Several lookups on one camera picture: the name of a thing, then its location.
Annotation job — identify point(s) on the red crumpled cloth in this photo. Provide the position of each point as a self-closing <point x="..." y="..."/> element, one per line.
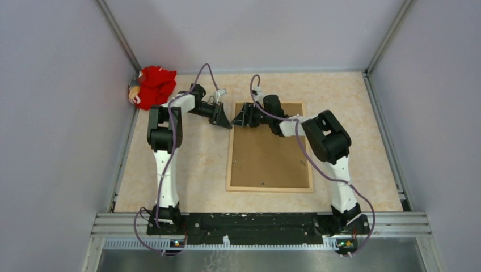
<point x="152" y="86"/>

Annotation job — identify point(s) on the brown frame backing board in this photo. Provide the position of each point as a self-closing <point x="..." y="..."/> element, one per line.
<point x="270" y="157"/>

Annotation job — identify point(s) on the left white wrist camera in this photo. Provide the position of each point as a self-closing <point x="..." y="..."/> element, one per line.
<point x="218" y="94"/>

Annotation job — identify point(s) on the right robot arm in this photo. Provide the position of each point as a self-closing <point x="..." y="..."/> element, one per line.
<point x="329" y="142"/>

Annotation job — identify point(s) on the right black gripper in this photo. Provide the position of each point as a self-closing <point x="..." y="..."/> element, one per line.
<point x="245" y="118"/>

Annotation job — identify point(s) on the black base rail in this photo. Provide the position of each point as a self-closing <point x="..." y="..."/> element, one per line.
<point x="269" y="228"/>

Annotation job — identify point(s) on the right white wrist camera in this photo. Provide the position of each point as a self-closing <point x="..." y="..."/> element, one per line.
<point x="258" y="95"/>

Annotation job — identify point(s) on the wooden picture frame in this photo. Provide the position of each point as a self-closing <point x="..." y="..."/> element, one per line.
<point x="270" y="189"/>

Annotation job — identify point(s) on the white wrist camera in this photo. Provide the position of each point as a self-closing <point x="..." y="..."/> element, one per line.
<point x="258" y="95"/>
<point x="218" y="94"/>

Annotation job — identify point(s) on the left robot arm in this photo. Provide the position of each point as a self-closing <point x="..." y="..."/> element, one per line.
<point x="165" y="136"/>

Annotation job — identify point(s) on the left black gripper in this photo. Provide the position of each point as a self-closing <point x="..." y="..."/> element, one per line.
<point x="221" y="119"/>

